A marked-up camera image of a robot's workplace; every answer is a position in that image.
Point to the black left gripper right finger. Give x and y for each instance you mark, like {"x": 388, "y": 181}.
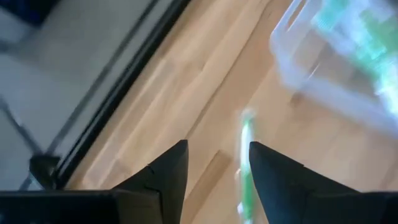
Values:
{"x": 304, "y": 202}

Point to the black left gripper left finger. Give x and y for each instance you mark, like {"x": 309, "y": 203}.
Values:
{"x": 140, "y": 205}

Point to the clear plastic bin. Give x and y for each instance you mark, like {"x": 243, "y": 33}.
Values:
{"x": 289, "y": 74}

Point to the black stand leg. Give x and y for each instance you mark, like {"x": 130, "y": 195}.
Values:
{"x": 43, "y": 169}

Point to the black aluminium table frame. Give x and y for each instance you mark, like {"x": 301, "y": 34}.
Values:
{"x": 124, "y": 90}

